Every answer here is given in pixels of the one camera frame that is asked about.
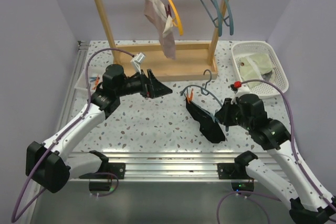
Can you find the teal hanger middle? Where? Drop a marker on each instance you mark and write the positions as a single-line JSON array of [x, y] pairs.
[[207, 1]]

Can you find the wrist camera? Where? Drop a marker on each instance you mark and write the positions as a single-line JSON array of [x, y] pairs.
[[136, 61], [239, 89]]

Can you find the pink beige underwear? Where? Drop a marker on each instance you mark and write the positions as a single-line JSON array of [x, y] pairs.
[[154, 11]]

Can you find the black underwear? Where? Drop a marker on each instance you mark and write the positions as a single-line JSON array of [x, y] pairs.
[[209, 127]]

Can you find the white plastic basket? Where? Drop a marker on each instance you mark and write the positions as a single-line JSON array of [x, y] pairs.
[[246, 48]]

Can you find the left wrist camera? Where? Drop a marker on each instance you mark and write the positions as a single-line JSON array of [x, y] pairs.
[[136, 61]]

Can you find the teal hanger with clips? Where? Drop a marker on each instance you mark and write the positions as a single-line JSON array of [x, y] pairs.
[[204, 92]]

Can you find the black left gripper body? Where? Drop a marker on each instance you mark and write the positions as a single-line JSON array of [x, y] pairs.
[[138, 84]]

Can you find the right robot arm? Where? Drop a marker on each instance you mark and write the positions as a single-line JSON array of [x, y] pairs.
[[307, 200]]

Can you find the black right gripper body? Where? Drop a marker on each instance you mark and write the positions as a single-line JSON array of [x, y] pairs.
[[231, 115]]

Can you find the orange clothespin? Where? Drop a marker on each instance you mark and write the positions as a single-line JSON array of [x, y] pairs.
[[189, 95]]

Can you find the purple clothespin on yellow hanger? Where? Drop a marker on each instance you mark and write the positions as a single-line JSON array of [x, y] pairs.
[[168, 10]]

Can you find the aluminium rail frame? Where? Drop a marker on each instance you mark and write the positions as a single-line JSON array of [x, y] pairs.
[[156, 140]]

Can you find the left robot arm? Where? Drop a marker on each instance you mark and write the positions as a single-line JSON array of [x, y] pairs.
[[48, 163]]

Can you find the wooden clothes rack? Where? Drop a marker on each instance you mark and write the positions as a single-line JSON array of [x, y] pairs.
[[191, 58]]

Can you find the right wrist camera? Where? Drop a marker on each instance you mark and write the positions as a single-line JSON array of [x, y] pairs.
[[239, 89]]

